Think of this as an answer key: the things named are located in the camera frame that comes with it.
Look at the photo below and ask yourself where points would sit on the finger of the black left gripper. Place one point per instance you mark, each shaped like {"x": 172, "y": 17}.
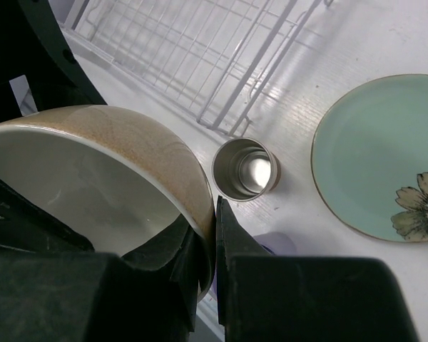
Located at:
{"x": 32, "y": 45}

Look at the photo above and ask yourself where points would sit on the lilac plastic cup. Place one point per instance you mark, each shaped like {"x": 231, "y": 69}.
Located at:
{"x": 277, "y": 243}

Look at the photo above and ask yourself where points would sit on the beige ceramic bowl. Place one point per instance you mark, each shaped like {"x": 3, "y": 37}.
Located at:
{"x": 115, "y": 176}

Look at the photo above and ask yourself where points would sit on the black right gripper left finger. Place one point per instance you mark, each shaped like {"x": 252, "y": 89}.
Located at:
{"x": 55, "y": 287}

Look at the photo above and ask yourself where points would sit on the green floral plate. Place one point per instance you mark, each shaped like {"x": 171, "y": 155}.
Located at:
{"x": 369, "y": 158}

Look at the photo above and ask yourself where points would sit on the steel cup with brown band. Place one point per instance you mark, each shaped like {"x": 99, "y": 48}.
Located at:
{"x": 243, "y": 169}

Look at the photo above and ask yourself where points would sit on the white wire dish rack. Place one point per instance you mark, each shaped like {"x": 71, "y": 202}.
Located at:
{"x": 210, "y": 59}

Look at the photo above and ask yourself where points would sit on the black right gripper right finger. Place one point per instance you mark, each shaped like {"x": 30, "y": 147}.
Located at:
{"x": 266, "y": 296}

